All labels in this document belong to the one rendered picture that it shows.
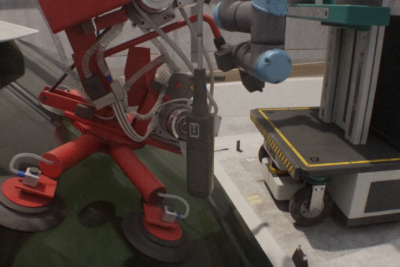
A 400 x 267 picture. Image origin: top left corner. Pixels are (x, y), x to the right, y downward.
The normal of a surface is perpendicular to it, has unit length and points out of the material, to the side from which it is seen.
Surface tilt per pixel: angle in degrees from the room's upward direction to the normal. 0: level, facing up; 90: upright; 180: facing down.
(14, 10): 90
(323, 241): 0
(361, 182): 90
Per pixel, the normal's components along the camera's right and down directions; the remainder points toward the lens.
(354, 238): 0.00, -0.94
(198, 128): -0.33, 0.31
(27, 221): 0.57, -0.67
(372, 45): 0.10, 0.33
